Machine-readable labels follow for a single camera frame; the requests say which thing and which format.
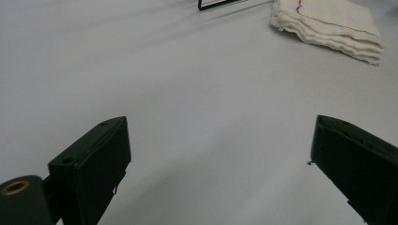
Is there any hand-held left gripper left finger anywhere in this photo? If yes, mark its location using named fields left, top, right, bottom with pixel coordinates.
left=47, top=115, right=132, bottom=225

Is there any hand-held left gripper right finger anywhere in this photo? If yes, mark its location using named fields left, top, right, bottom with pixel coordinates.
left=309, top=114, right=398, bottom=225

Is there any white cloth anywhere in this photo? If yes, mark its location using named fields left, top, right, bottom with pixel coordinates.
left=269, top=0, right=385, bottom=67

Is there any black wire rack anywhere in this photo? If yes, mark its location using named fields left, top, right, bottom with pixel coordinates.
left=197, top=0, right=250, bottom=11

